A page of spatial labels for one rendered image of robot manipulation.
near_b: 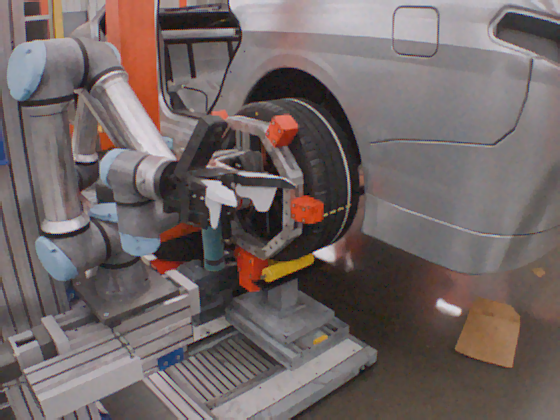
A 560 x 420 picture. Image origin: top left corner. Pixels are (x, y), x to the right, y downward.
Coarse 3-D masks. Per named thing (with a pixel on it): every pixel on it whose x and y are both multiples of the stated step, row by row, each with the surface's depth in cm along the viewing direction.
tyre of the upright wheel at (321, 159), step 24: (264, 120) 174; (312, 120) 169; (312, 144) 162; (336, 144) 169; (312, 168) 161; (336, 168) 166; (312, 192) 163; (336, 192) 168; (336, 216) 172; (312, 240) 171; (336, 240) 188
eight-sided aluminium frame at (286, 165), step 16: (240, 128) 174; (256, 128) 165; (224, 144) 193; (288, 160) 163; (288, 176) 158; (288, 192) 161; (288, 208) 163; (288, 224) 165; (240, 240) 193; (256, 240) 192; (272, 240) 175; (288, 240) 169; (272, 256) 186
